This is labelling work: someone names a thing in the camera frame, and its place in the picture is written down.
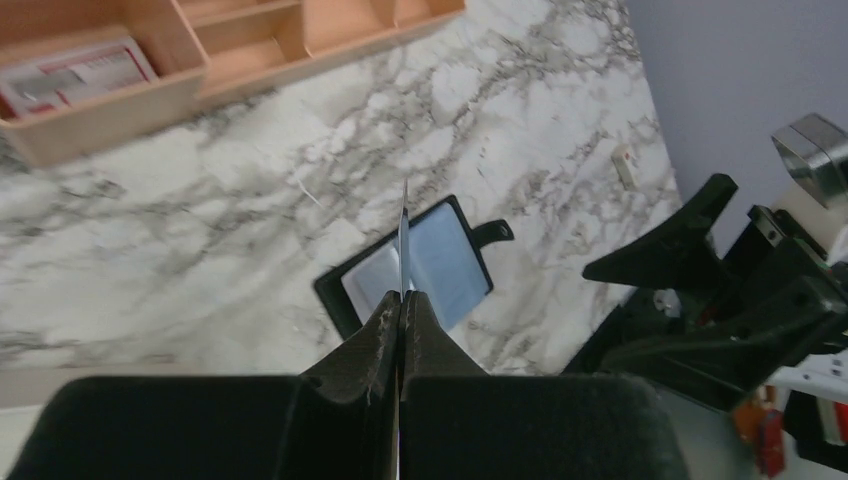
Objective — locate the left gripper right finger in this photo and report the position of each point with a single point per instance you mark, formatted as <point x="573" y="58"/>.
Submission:
<point x="459" y="422"/>

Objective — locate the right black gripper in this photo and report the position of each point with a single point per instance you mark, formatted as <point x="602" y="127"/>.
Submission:
<point x="714" y="329"/>

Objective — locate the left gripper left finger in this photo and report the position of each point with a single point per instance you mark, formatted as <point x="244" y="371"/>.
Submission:
<point x="334" y="421"/>

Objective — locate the black leather card holder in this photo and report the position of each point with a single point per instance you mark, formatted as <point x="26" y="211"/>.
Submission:
<point x="445" y="262"/>

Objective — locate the thin silver credit card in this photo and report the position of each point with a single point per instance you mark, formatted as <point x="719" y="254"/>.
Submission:
<point x="403" y="244"/>

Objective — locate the small white table tag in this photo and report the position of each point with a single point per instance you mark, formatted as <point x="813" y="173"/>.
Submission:
<point x="622" y="159"/>

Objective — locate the grey stapler box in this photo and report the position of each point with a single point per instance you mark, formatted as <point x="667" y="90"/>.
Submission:
<point x="70" y="77"/>

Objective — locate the orange desk organizer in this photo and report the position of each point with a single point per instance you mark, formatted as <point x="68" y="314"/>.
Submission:
<point x="205" y="53"/>

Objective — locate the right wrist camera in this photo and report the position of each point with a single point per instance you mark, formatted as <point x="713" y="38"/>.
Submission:
<point x="813" y="150"/>

